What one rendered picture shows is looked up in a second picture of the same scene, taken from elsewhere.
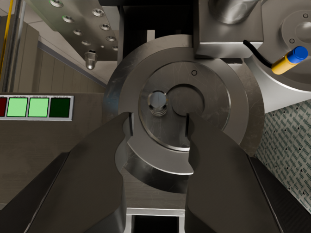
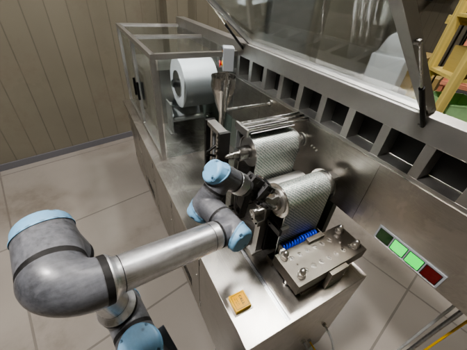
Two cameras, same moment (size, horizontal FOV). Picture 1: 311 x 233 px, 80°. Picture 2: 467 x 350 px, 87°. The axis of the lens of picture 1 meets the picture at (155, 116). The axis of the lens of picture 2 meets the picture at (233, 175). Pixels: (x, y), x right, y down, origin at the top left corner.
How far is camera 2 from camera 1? 91 cm
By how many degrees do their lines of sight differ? 61
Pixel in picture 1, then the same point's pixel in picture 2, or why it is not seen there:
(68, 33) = (341, 257)
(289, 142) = (276, 164)
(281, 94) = not seen: hidden behind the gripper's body
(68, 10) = (322, 257)
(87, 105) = (368, 224)
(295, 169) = (276, 158)
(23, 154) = (424, 231)
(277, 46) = not seen: hidden behind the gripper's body
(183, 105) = not seen: hidden behind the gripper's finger
